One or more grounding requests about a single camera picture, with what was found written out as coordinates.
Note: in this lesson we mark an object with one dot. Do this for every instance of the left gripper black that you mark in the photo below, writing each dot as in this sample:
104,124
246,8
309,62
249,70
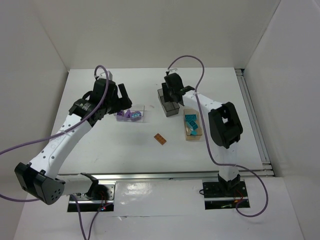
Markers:
120,100

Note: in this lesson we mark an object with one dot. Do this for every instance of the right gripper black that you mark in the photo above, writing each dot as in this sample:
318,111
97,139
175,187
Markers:
167,92

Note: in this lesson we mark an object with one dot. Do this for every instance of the light purple curved lego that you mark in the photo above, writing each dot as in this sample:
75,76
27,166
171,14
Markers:
128,114

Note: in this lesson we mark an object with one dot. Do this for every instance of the purple rounded printed lego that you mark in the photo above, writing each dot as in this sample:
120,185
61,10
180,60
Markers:
136,115

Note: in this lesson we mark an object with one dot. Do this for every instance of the teal rounded printed lego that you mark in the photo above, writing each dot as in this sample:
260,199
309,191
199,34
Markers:
192,125

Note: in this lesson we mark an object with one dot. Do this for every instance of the orange lego plate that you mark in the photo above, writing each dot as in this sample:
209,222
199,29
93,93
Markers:
160,139

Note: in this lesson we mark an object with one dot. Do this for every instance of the long teal lego brick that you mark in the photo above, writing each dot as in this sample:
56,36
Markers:
190,117

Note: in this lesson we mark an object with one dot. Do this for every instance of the small teal lego brick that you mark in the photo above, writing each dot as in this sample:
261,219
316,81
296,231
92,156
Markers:
193,133

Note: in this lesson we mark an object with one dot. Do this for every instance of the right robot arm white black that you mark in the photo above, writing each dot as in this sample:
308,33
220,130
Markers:
220,123

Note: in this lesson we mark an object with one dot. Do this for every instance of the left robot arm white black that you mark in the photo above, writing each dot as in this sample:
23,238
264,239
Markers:
40,177

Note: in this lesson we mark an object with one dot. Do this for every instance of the clear plastic container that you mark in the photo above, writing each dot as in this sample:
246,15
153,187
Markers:
136,107

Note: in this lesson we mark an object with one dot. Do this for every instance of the dark grey plastic container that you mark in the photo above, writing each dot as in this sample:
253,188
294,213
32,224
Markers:
170,108

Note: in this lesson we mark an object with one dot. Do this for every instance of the amber plastic container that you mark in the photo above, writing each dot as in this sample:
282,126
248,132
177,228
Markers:
187,130

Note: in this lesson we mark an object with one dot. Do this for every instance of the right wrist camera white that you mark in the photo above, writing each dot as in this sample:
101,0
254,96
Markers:
171,71

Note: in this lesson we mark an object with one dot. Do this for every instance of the aluminium rail front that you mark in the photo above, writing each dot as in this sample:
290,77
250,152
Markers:
155,175

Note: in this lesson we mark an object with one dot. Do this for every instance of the aluminium rail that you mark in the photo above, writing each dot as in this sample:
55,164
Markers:
155,175
266,164

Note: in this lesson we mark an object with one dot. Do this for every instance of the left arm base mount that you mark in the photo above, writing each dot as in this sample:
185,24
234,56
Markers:
101,197

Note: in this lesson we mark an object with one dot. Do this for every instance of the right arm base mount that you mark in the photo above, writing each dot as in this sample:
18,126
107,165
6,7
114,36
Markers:
216,198

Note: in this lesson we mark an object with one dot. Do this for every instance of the aluminium rail right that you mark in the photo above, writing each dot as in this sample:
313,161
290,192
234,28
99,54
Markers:
266,164

